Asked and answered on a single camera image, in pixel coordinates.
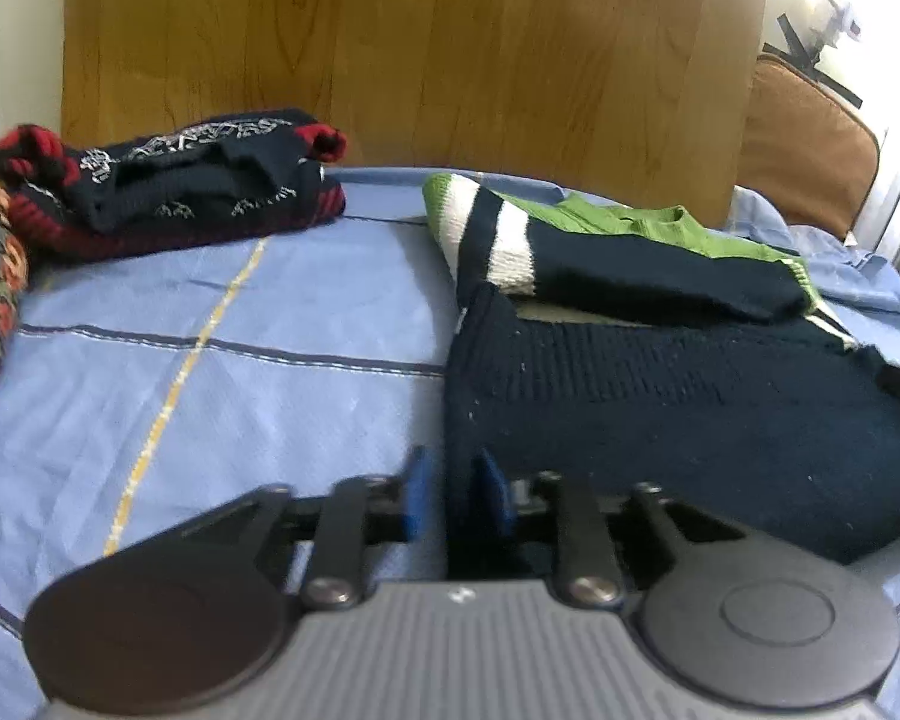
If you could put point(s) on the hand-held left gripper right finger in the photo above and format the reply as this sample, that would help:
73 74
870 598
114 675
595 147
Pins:
491 499

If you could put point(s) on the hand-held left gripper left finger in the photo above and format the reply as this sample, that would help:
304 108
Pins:
418 491

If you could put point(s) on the navy and green knit sweater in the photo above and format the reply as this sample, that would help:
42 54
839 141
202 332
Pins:
645 420

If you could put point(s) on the light blue crumpled cloth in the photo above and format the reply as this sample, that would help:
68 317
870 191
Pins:
847 270

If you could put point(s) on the blue checked bedsheet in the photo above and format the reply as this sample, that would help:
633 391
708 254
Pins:
232 405

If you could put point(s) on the brown cushion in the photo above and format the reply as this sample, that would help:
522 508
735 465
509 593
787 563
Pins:
802 142

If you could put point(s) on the black tape strips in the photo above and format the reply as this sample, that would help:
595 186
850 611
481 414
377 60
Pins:
832 85

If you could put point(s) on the navy and red knit sweater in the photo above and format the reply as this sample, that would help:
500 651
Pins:
195 202

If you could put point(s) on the wooden headboard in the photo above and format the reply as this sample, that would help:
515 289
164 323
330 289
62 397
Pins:
420 52

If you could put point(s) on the white wall device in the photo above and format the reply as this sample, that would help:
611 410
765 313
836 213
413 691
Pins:
840 7

